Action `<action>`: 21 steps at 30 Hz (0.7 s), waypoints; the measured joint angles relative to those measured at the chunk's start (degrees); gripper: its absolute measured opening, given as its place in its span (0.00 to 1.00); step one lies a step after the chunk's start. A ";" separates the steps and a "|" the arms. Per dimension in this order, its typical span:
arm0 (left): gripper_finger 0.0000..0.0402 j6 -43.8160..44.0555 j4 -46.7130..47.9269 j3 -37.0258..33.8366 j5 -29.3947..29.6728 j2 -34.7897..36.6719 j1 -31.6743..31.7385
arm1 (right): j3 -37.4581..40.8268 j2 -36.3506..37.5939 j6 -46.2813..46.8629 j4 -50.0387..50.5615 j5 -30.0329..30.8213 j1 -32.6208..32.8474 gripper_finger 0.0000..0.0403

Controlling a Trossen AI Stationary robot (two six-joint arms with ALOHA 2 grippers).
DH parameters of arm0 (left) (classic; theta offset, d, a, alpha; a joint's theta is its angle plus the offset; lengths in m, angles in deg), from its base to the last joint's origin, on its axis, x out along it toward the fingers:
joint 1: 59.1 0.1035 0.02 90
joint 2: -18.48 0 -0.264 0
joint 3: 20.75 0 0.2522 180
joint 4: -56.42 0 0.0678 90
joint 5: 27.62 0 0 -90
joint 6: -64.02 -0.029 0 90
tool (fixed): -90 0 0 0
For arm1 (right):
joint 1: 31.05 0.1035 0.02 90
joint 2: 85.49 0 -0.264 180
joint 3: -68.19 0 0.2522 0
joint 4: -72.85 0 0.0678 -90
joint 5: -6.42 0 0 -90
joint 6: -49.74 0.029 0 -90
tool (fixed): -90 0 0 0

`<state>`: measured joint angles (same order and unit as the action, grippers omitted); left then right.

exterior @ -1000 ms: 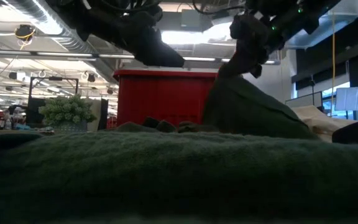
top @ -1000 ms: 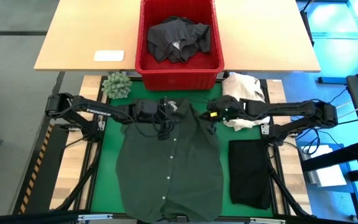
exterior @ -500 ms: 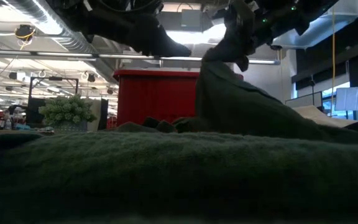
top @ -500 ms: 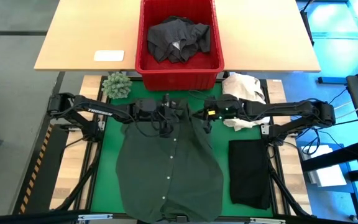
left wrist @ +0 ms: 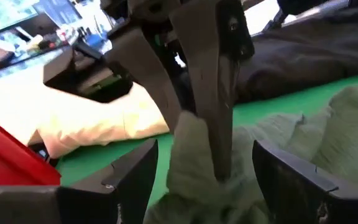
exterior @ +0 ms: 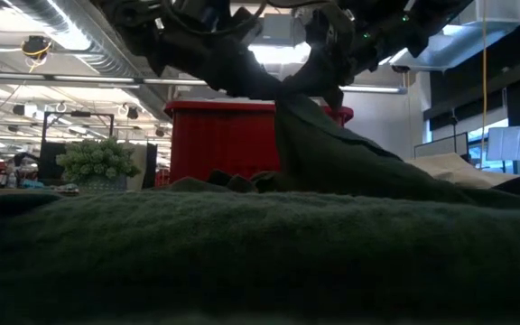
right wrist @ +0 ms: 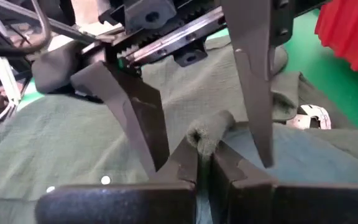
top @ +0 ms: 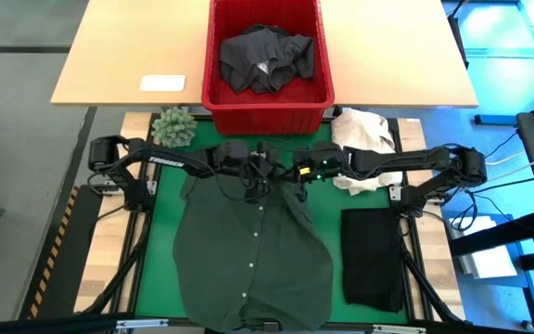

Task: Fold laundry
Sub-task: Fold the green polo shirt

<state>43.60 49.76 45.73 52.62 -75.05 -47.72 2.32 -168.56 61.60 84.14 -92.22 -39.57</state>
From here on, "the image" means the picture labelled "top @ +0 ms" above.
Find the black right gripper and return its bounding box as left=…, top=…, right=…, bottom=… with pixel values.
left=279, top=141, right=343, bottom=203

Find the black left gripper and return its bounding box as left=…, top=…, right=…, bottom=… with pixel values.
left=234, top=141, right=273, bottom=204

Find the red ribbed plastic bin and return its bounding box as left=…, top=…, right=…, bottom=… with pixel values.
left=200, top=0, right=336, bottom=135

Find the dark green garment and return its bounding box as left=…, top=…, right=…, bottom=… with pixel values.
left=172, top=173, right=335, bottom=333

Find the black garment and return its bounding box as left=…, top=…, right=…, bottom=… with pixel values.
left=340, top=207, right=406, bottom=313

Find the beige garment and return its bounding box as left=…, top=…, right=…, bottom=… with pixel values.
left=331, top=109, right=405, bottom=196

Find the green spiky plant ornament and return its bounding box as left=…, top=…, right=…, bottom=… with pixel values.
left=150, top=107, right=198, bottom=148

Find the dark grey garment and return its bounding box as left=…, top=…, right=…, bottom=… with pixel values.
left=219, top=23, right=315, bottom=96

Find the white rectangular pad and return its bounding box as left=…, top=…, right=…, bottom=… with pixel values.
left=139, top=74, right=186, bottom=93

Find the light wooden desk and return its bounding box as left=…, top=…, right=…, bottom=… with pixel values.
left=50, top=0, right=480, bottom=109

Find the wooden side board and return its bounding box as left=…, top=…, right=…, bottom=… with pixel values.
left=74, top=111, right=152, bottom=315
left=396, top=118, right=465, bottom=321

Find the green work mat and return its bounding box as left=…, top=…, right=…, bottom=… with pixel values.
left=81, top=110, right=465, bottom=334

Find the black hazard-striped floor plate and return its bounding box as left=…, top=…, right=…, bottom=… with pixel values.
left=19, top=185, right=104, bottom=321

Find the white box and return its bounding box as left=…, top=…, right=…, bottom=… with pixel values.
left=451, top=215, right=519, bottom=279

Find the black floor cable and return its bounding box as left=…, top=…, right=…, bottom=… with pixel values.
left=461, top=172, right=534, bottom=196

